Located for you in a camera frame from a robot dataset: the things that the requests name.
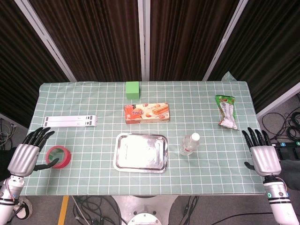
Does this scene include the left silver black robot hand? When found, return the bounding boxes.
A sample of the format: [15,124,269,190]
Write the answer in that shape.
[7,127,60,177]

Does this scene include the green cube block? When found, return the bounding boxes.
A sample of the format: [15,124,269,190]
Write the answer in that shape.
[125,81,141,100]

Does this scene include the clear plastic bottle white cap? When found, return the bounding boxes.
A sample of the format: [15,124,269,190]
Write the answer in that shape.
[179,133,201,157]

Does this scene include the white folding stand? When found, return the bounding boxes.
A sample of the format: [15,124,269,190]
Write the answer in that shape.
[44,114,98,128]

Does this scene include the green checkered tablecloth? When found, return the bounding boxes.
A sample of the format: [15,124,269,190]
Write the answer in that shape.
[22,81,270,196]

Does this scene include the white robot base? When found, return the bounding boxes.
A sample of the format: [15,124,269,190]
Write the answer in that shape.
[112,195,179,225]

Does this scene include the orange egg roll box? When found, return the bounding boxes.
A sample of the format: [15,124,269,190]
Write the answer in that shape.
[124,102,170,124]

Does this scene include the red tape roll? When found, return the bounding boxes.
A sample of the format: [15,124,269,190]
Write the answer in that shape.
[45,145,72,169]

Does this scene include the green snack bag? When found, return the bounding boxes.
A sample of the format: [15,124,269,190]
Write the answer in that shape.
[215,95,239,130]

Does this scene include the black floor cables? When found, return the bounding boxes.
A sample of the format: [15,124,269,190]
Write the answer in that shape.
[70,195,127,225]

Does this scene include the stainless steel tray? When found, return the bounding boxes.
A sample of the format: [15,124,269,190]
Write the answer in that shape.
[112,133,169,173]

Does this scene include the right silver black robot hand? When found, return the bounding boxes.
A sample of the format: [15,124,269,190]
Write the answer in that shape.
[241,127,282,177]

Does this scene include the black cable bundle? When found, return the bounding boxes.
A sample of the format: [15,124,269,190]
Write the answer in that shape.
[261,93,300,142]

